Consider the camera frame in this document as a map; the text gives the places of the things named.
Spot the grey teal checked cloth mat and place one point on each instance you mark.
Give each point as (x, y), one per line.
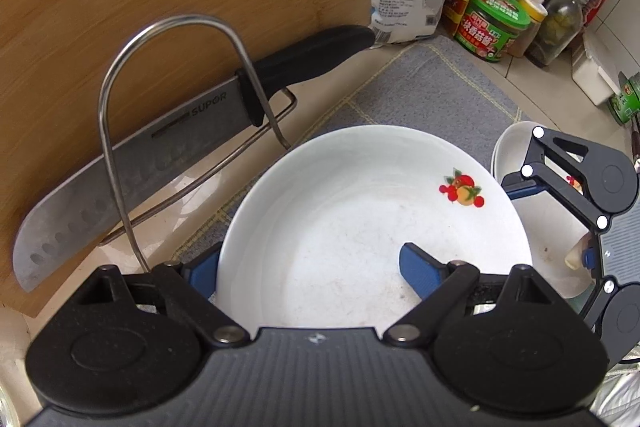
(425, 92)

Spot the green tin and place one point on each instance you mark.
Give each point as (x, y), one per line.
(627, 99)

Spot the yellow lid spice jar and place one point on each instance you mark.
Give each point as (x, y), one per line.
(530, 37)

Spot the white plate two fruit prints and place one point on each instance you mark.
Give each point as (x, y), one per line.
(550, 257)

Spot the person's light jacket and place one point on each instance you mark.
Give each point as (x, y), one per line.
(622, 397)

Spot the white plastic box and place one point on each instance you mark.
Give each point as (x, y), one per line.
(592, 77)

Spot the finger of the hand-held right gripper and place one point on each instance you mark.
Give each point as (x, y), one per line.
(594, 309)
(522, 189)

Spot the green lid sauce jar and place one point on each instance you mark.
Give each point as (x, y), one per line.
(490, 32)

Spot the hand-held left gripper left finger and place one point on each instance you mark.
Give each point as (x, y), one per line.
(202, 272)

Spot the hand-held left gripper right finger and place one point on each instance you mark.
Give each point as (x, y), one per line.
(420, 267)

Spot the person's right hand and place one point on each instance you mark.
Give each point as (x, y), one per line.
(577, 257)

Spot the clear bottle red cap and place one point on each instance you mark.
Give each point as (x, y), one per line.
(557, 22)

